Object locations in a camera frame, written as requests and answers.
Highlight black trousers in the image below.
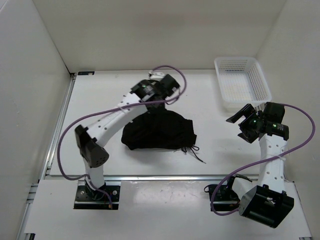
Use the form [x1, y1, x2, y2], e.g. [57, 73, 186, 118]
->
[121, 108, 205, 163]

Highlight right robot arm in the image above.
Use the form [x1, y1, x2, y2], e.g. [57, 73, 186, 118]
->
[224, 102, 294, 229]

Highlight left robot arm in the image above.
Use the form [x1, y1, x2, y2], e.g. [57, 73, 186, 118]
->
[74, 74, 180, 201]

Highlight white plastic mesh basket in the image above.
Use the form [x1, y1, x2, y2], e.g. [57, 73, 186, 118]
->
[214, 56, 272, 112]

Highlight blue label sticker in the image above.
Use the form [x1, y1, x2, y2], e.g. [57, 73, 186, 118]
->
[77, 71, 95, 76]

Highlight right aluminium rail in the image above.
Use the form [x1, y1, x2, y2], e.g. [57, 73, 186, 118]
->
[254, 104, 291, 182]

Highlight aluminium rail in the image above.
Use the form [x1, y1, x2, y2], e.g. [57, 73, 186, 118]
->
[47, 173, 236, 183]
[254, 104, 291, 182]
[15, 73, 77, 240]

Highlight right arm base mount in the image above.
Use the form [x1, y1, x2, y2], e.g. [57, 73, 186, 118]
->
[213, 174, 253, 212]

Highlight front aluminium rail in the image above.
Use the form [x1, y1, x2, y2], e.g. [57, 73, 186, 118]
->
[47, 173, 236, 183]

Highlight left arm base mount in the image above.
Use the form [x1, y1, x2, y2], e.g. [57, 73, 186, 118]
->
[73, 181, 121, 210]

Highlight left aluminium rail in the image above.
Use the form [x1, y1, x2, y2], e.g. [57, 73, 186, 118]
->
[15, 73, 77, 240]

